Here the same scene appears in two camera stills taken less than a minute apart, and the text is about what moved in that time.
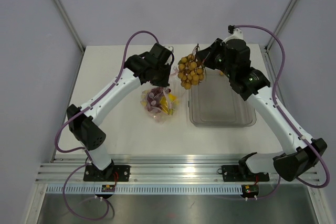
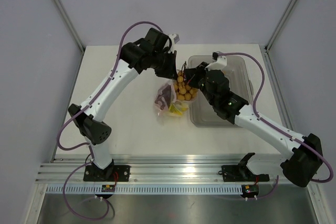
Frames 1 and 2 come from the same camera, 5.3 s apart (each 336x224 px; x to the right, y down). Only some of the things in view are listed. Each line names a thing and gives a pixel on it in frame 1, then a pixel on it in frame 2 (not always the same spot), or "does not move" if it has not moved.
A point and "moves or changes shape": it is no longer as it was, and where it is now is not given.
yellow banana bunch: x=168 y=103 → x=177 y=107
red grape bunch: x=154 y=98 → x=164 y=97
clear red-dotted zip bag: x=159 y=103 → x=172 y=99
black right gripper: x=207 y=55 → x=195 y=73
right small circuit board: x=249 y=190 does not move
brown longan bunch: x=190 y=72 moves or changes shape
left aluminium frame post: x=62 y=10 does not move
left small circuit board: x=108 y=188 does not move
